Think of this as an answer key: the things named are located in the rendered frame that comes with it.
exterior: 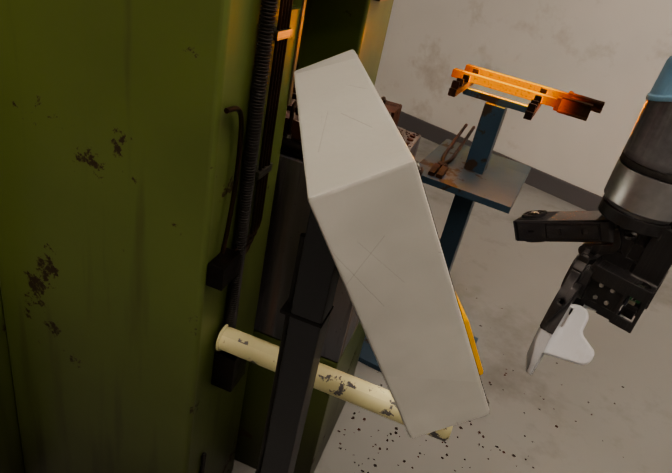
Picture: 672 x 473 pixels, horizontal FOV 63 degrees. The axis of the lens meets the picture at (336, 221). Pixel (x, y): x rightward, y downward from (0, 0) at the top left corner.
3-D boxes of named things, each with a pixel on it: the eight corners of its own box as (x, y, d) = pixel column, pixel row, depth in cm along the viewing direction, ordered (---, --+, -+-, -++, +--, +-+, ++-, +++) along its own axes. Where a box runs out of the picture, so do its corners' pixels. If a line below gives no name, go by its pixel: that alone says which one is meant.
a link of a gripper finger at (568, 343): (567, 398, 56) (614, 321, 56) (515, 365, 59) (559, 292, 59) (569, 399, 58) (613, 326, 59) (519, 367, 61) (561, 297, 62)
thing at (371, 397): (448, 428, 96) (457, 407, 94) (443, 451, 92) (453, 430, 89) (228, 339, 106) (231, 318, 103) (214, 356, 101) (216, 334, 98)
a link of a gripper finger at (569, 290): (551, 333, 57) (594, 261, 57) (537, 325, 58) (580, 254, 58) (554, 338, 61) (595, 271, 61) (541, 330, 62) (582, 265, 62)
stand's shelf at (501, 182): (529, 172, 182) (531, 166, 181) (508, 214, 150) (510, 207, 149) (445, 143, 192) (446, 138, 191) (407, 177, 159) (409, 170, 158)
